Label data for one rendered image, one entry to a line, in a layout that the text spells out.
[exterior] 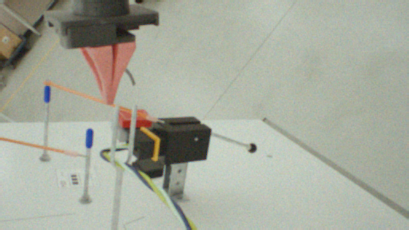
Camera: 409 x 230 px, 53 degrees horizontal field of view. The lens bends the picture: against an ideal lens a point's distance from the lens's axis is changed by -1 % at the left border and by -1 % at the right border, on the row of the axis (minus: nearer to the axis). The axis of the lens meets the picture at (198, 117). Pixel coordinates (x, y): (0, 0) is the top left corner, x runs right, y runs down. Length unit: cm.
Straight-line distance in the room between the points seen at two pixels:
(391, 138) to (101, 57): 148
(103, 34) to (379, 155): 146
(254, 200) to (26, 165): 29
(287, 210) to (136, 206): 18
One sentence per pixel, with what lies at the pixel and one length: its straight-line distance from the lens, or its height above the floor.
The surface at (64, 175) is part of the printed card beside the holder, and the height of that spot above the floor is 119.
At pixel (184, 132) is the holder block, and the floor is 116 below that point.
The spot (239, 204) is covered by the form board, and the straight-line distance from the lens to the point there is 51.
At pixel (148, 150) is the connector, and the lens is 45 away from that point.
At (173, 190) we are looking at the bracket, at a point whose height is 111.
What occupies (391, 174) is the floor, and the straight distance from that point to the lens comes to 170.
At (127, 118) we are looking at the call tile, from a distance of 63.
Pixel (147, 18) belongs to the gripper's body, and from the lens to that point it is 43.
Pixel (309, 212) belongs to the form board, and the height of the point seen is 97.
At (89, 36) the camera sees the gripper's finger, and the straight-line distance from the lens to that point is 41.
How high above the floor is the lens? 140
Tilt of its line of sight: 33 degrees down
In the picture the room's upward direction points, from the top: 50 degrees counter-clockwise
